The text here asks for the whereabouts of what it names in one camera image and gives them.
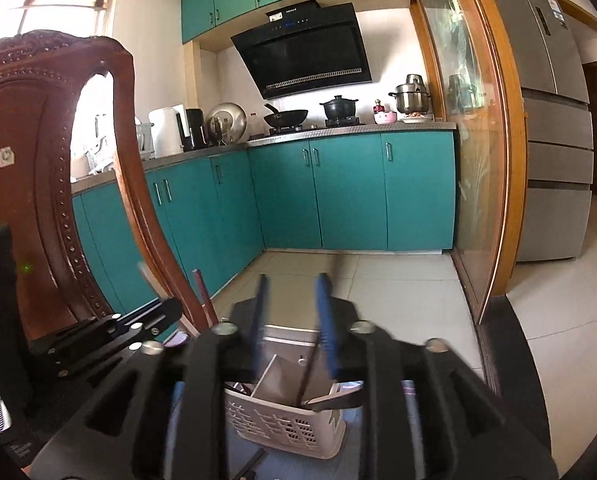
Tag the steel stockpot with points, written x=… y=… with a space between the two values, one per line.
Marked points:
x=412 y=97

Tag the white plastic basket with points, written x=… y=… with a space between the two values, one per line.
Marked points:
x=278 y=420

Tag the black casserole pot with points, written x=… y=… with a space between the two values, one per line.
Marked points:
x=339 y=108

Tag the grey kitchen countertop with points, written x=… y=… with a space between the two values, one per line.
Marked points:
x=353 y=127

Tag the steel cleaver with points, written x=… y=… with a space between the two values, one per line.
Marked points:
x=276 y=375

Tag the steel wok lid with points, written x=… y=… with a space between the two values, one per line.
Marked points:
x=227 y=122

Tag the wooden chair back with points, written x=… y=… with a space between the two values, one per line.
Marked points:
x=43 y=85

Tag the white dish rack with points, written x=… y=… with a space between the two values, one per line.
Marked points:
x=100 y=157

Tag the plate of food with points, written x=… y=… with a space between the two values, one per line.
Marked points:
x=417 y=117

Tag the grey refrigerator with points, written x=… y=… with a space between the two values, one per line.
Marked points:
x=548 y=135

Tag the wood-framed glass sliding door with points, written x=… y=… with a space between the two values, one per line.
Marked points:
x=478 y=135

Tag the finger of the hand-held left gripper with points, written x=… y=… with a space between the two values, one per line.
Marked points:
x=93 y=352
x=143 y=312

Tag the white electric kettle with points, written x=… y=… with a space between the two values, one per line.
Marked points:
x=166 y=132

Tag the pink bowl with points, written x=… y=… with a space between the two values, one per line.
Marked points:
x=384 y=117

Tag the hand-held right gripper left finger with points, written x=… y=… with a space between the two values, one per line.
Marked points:
x=259 y=325

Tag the black kitchen appliance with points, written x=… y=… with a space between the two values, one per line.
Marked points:
x=195 y=130

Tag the gas stove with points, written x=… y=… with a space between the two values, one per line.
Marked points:
x=318 y=125

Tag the black range hood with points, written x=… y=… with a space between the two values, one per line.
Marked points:
x=303 y=55

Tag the red bottle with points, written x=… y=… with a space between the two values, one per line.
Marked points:
x=379 y=106

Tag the teal base cabinets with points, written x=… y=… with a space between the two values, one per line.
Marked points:
x=348 y=195

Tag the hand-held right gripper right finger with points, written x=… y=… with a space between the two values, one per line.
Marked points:
x=327 y=325

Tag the black wok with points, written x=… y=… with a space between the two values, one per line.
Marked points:
x=286 y=117

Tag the kitchen window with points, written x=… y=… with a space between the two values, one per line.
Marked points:
x=63 y=5

